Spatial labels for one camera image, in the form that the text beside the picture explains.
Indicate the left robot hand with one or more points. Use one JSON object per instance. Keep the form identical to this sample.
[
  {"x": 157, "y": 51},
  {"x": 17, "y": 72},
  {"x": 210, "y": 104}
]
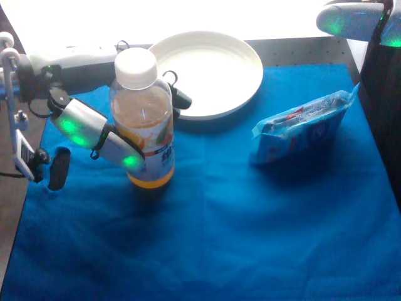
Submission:
[{"x": 78, "y": 58}]

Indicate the orange juice bottle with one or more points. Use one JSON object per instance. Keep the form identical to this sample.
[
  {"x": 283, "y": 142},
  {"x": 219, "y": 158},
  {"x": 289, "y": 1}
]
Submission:
[{"x": 141, "y": 103}]

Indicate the light blue small object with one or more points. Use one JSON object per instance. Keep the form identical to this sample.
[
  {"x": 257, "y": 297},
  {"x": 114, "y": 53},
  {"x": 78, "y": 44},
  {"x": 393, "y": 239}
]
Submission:
[{"x": 300, "y": 138}]

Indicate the white round plate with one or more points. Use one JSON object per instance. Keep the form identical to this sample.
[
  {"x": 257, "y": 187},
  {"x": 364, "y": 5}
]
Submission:
[{"x": 213, "y": 72}]

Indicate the white backdrop sheet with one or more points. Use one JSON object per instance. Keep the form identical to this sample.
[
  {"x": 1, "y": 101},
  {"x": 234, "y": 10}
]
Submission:
[{"x": 156, "y": 15}]

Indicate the blue cloth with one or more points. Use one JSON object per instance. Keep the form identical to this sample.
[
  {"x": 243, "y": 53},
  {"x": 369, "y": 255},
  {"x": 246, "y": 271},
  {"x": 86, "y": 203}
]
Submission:
[{"x": 200, "y": 235}]

